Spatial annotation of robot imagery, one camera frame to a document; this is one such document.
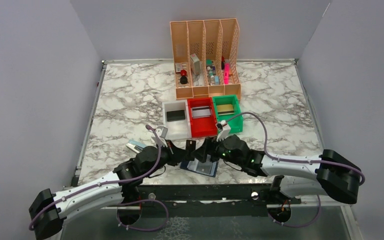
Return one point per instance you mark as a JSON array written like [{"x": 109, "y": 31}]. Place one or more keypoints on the navy blue card holder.
[{"x": 207, "y": 168}]

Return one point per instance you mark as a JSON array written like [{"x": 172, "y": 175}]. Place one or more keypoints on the red and black stamp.
[{"x": 183, "y": 77}]

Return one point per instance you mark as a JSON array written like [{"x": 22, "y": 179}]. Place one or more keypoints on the black card from holder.
[{"x": 190, "y": 145}]

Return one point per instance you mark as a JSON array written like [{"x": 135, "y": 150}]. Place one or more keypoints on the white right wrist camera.
[{"x": 223, "y": 130}]

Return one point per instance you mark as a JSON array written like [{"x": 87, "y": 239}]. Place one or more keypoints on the white box in organizer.
[{"x": 195, "y": 64}]

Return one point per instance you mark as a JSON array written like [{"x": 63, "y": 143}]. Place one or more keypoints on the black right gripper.
[{"x": 209, "y": 147}]

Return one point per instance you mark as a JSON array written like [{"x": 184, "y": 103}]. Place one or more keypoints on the green plastic bin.
[{"x": 237, "y": 123}]

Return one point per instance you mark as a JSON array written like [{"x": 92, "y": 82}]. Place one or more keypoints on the peach desk file organizer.
[{"x": 215, "y": 41}]

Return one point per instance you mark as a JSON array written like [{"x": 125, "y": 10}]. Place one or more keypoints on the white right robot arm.
[{"x": 327, "y": 174}]

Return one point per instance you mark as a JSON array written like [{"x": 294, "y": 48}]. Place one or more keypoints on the pink highlighter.
[{"x": 226, "y": 73}]

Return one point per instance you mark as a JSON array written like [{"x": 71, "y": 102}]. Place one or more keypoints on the silver card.
[{"x": 201, "y": 112}]

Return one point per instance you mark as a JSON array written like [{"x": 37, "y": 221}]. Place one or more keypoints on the light blue stapler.
[{"x": 135, "y": 146}]

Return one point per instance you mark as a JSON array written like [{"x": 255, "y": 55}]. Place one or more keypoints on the red plastic bin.
[{"x": 206, "y": 126}]

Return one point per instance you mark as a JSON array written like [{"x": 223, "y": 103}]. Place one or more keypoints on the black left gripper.
[{"x": 176, "y": 155}]

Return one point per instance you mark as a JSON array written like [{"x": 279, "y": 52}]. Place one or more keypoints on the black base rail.
[{"x": 202, "y": 200}]

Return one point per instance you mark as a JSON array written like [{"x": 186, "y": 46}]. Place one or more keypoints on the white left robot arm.
[{"x": 50, "y": 210}]

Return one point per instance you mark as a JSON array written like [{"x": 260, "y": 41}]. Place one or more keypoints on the white plastic bin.
[{"x": 177, "y": 130}]

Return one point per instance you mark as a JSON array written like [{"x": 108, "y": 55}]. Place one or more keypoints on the gold card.
[{"x": 225, "y": 109}]

